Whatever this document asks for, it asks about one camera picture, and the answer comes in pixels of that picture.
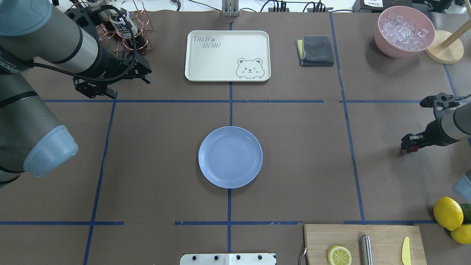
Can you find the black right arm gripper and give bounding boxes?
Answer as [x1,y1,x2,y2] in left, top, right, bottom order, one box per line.
[401,93,460,152]

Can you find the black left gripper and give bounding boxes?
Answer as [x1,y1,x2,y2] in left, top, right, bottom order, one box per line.
[73,59,152,99]

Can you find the blue round plate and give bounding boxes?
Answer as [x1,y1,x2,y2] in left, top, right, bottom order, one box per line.
[198,126,263,188]

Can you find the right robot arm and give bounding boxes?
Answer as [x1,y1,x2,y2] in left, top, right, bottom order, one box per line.
[121,95,470,198]

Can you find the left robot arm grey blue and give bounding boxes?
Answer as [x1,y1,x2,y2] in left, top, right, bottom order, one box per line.
[0,0,151,187]

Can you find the front dark drink bottle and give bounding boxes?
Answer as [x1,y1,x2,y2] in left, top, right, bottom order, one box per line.
[110,8,139,39]

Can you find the yellow whole lemon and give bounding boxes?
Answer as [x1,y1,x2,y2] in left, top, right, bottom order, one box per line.
[433,197,464,231]

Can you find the green lime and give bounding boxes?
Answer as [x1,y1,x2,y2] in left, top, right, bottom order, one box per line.
[459,203,471,224]

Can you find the wooden paper towel stand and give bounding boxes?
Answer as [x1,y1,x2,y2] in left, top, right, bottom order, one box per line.
[425,20,471,65]

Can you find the cream bear tray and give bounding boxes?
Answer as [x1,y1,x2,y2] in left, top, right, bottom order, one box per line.
[184,30,271,82]

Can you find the pink bowl with ice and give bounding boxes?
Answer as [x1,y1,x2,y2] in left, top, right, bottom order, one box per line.
[375,6,435,58]

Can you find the wooden cutting board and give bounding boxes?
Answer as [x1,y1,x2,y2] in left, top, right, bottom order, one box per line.
[304,224,427,265]

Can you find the yellow plastic knife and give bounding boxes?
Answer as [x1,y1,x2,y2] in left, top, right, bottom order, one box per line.
[401,236,411,265]

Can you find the grey folded cloth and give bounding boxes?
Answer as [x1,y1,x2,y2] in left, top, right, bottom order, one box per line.
[295,35,334,67]

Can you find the half lemon slice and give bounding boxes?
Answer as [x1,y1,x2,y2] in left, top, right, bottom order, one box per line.
[326,245,352,265]

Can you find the copper wire bottle rack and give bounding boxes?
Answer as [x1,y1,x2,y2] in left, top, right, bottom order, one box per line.
[70,0,154,57]

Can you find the aluminium frame post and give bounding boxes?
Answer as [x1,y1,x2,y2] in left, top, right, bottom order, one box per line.
[222,0,240,17]

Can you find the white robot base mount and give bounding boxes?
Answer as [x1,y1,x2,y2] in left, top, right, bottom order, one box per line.
[180,253,277,265]

